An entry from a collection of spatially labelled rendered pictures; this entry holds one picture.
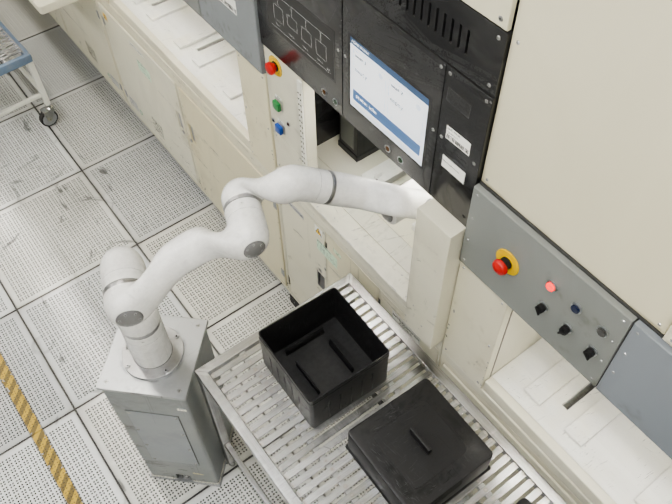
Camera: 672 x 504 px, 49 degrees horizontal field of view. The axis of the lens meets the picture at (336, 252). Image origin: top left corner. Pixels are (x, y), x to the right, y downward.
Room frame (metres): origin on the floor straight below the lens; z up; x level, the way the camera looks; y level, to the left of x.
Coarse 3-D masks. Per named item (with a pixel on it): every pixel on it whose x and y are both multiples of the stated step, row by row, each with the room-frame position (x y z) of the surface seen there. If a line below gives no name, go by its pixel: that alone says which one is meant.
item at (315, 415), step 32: (288, 320) 1.15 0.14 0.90; (320, 320) 1.21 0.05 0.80; (352, 320) 1.16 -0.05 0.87; (288, 352) 1.10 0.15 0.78; (320, 352) 1.11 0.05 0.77; (352, 352) 1.11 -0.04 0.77; (384, 352) 1.03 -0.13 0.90; (288, 384) 0.96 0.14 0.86; (320, 384) 1.00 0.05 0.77; (352, 384) 0.94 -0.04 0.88; (320, 416) 0.88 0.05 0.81
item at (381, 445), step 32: (416, 384) 0.95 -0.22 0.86; (384, 416) 0.85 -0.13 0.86; (416, 416) 0.85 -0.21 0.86; (448, 416) 0.85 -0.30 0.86; (352, 448) 0.79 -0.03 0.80; (384, 448) 0.76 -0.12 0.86; (416, 448) 0.76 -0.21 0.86; (448, 448) 0.76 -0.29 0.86; (480, 448) 0.76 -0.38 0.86; (384, 480) 0.67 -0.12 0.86; (416, 480) 0.67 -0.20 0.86; (448, 480) 0.67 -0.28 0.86
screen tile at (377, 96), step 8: (360, 56) 1.42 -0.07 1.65; (360, 64) 1.42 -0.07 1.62; (368, 64) 1.39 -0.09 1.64; (368, 72) 1.39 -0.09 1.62; (376, 72) 1.37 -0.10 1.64; (360, 80) 1.42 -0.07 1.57; (376, 80) 1.37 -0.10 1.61; (384, 80) 1.34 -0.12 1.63; (360, 88) 1.42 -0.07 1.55; (368, 88) 1.39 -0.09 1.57; (376, 88) 1.37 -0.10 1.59; (384, 88) 1.34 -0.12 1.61; (368, 96) 1.39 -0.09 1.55; (376, 96) 1.37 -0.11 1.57; (384, 96) 1.34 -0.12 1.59; (376, 104) 1.36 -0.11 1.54; (384, 104) 1.34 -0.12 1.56
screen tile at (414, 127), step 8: (392, 88) 1.32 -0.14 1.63; (400, 88) 1.30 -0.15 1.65; (392, 96) 1.32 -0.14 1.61; (400, 96) 1.30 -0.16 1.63; (408, 96) 1.28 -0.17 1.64; (392, 104) 1.32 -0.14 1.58; (408, 104) 1.27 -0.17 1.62; (392, 112) 1.32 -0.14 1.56; (400, 112) 1.29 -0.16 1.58; (416, 112) 1.25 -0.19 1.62; (400, 120) 1.29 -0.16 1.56; (408, 120) 1.27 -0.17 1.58; (416, 120) 1.25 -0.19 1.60; (408, 128) 1.27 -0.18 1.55; (416, 128) 1.25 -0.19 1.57; (416, 136) 1.24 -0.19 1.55
